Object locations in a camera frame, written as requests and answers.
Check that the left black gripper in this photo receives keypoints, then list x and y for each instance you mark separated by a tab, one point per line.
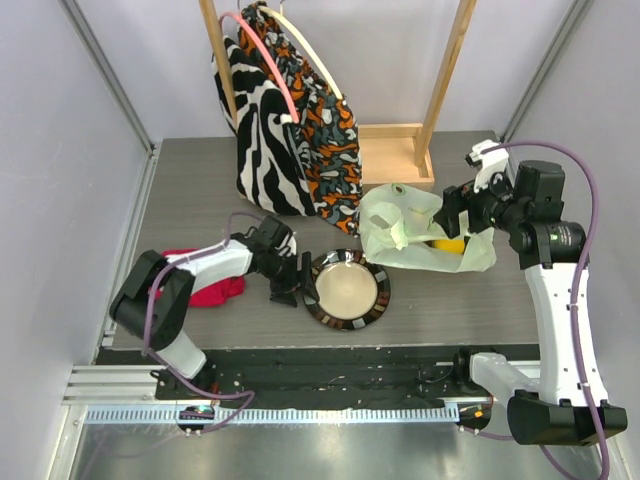
283	291

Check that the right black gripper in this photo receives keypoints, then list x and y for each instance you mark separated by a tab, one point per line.
454	212

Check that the yellow fake lemon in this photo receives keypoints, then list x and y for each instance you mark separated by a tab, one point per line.
453	246

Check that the beige plate with dark rim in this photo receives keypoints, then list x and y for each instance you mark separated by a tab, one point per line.
353	292

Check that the pale green plastic bag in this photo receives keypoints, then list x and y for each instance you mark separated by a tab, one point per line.
396	230

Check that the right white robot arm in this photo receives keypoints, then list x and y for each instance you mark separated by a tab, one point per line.
568	405

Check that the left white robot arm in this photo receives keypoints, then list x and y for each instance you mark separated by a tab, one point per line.
152	302

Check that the wooden clothes rack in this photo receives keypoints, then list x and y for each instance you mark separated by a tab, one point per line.
391	153

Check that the red cloth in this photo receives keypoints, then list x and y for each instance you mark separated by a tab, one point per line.
215	292

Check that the zebra print garment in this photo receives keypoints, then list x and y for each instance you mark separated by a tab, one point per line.
270	149

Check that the orange grey camouflage garment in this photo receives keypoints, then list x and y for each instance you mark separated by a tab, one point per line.
328	127

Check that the pink clothes hanger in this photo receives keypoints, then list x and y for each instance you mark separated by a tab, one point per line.
267	58

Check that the cream clothes hanger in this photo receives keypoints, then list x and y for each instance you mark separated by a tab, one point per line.
288	25

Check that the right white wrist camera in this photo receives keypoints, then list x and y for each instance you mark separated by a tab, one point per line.
489	158

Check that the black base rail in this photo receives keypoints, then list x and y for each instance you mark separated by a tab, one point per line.
326	378

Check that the white slotted cable duct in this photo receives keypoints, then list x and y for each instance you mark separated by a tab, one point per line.
188	414

